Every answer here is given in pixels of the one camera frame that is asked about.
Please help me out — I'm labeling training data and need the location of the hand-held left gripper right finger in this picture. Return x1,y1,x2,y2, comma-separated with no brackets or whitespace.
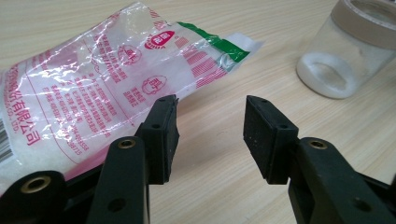
242,95,396,224

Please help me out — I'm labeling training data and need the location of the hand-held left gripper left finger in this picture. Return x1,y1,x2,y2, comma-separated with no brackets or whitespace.
87,94,180,224

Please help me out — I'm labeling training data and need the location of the pink printed plastic bag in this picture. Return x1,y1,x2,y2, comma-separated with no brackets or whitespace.
0,1,264,194

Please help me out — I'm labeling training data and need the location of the clear glass jar with lid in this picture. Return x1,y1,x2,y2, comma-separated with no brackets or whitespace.
296,0,396,100

